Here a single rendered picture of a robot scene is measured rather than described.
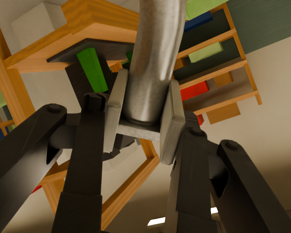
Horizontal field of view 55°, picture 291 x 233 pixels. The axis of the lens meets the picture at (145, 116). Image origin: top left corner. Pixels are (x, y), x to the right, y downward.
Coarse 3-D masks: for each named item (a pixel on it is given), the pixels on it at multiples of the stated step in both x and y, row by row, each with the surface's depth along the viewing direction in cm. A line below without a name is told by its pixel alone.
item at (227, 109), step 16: (208, 16) 515; (224, 32) 501; (192, 48) 525; (208, 48) 524; (240, 48) 501; (176, 64) 553; (240, 64) 503; (192, 80) 537; (224, 80) 528; (192, 96) 553; (240, 96) 514; (256, 96) 508; (208, 112) 549; (224, 112) 541
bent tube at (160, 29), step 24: (144, 0) 17; (168, 0) 16; (144, 24) 17; (168, 24) 17; (144, 48) 18; (168, 48) 18; (144, 72) 18; (168, 72) 19; (144, 96) 19; (120, 120) 20; (144, 120) 20
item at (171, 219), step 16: (192, 128) 15; (192, 144) 13; (192, 160) 12; (176, 176) 12; (192, 176) 11; (208, 176) 11; (176, 192) 10; (192, 192) 10; (208, 192) 10; (176, 208) 9; (192, 208) 9; (208, 208) 10; (176, 224) 8; (192, 224) 8; (208, 224) 8
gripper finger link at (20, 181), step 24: (24, 120) 12; (48, 120) 12; (0, 144) 10; (24, 144) 11; (0, 168) 9; (24, 168) 10; (48, 168) 13; (0, 192) 9; (24, 192) 11; (0, 216) 9
